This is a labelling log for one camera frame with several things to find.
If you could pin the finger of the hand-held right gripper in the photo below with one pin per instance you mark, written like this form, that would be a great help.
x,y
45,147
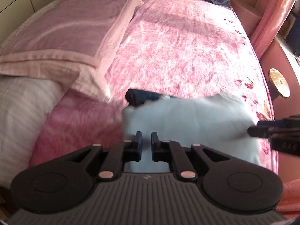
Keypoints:
x,y
259,131
269,123

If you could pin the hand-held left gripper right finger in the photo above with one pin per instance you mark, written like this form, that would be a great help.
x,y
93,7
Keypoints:
x,y
154,145

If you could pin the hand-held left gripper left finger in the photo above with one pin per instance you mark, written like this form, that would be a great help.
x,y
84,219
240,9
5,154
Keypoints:
x,y
138,145

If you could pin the light blue sweater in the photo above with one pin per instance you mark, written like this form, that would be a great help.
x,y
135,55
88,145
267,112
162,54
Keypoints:
x,y
187,121

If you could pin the round wooden stool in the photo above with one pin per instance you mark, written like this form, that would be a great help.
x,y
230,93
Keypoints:
x,y
280,82

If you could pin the pink floral bed blanket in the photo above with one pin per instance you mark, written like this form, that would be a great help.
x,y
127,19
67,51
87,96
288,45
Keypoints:
x,y
187,51

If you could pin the pink curtain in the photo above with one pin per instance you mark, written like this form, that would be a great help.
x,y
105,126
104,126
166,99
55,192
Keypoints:
x,y
271,16

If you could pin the white striped pillow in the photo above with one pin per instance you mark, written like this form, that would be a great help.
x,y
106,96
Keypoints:
x,y
21,121

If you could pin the pink pillow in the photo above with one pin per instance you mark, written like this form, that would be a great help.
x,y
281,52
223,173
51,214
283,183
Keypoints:
x,y
70,28

